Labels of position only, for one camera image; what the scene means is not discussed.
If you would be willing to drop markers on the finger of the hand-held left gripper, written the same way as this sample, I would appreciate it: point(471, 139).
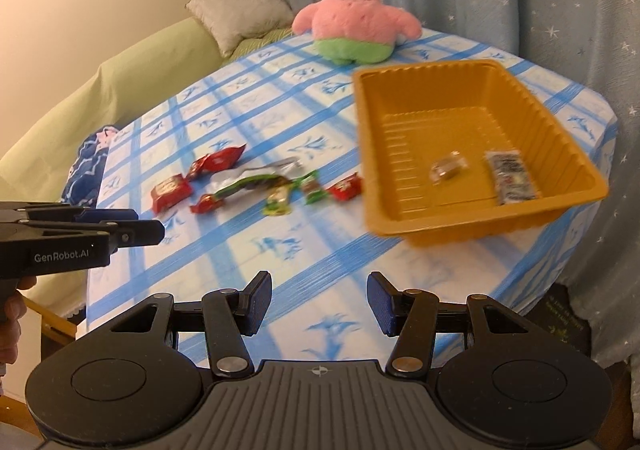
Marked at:
point(140, 232)
point(107, 215)

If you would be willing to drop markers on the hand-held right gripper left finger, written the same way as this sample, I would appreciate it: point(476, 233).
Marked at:
point(257, 305)

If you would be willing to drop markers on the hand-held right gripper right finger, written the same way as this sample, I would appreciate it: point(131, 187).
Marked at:
point(380, 305)

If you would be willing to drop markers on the red gold-print candy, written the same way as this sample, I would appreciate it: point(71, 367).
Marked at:
point(206, 203)

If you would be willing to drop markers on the red crinkled snack wrapper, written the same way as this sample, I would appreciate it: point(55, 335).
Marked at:
point(215, 162)

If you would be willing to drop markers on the yellow green candy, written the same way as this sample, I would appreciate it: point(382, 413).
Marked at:
point(277, 202)

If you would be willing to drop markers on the silver green snack packet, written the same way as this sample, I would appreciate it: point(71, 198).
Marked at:
point(235, 178)

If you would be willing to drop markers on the red white-print candy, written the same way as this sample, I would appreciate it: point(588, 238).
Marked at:
point(346, 187)

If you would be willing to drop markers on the orange plastic tray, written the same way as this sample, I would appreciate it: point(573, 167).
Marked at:
point(425, 119)

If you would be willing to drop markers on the person's left hand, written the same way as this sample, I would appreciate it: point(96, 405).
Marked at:
point(12, 342)

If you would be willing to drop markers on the red rectangular snack packet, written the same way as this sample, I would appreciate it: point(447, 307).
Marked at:
point(172, 193)

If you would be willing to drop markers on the blue patterned cloth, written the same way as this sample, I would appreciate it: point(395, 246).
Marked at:
point(85, 164)

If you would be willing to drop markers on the light wooden furniture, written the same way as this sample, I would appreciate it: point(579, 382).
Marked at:
point(50, 325)

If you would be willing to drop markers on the green covered sofa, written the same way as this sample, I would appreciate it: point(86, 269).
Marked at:
point(100, 94)

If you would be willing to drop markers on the clear wrapped brown candy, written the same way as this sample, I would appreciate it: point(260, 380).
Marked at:
point(447, 168)

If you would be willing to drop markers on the black white snack packet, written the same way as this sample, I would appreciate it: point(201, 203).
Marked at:
point(510, 177)

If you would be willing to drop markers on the dark printed bag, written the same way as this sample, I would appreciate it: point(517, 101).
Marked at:
point(565, 325)

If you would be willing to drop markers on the blue checked tablecloth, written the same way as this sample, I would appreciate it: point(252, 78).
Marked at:
point(300, 104)

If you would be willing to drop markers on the beige pillow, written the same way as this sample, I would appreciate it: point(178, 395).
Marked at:
point(235, 9)

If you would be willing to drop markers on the pink starfish plush toy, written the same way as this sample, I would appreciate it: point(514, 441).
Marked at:
point(355, 14)

